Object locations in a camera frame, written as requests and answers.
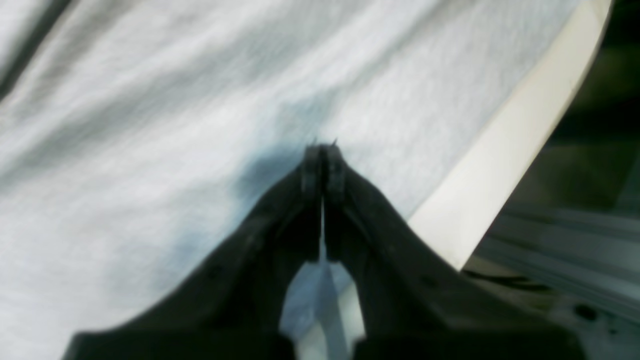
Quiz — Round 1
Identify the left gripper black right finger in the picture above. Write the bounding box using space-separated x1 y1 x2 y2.
322 145 585 360

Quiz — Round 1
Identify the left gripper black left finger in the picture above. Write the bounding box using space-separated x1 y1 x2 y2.
64 145 323 360

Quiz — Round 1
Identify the grey t-shirt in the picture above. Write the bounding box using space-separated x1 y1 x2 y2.
0 0 581 360

